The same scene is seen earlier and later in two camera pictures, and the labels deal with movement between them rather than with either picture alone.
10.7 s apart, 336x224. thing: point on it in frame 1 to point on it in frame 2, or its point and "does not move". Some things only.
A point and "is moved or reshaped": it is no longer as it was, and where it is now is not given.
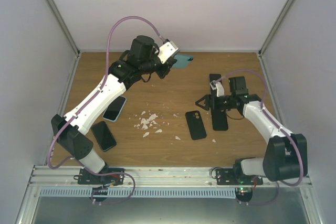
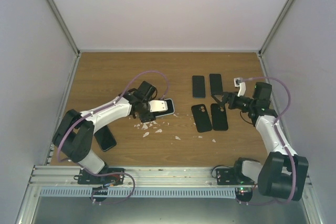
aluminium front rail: [61, 177] does not move
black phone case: [196, 125] to [201, 118]
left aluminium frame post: [55, 12] does not move
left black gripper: [162, 73] to [144, 118]
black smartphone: [213, 77] does not move
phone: [112, 113] is moved or reshaped
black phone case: [219, 120] does not move
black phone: [105, 139] does not move
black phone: [182, 61] to [198, 86]
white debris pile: [147, 119] does not move
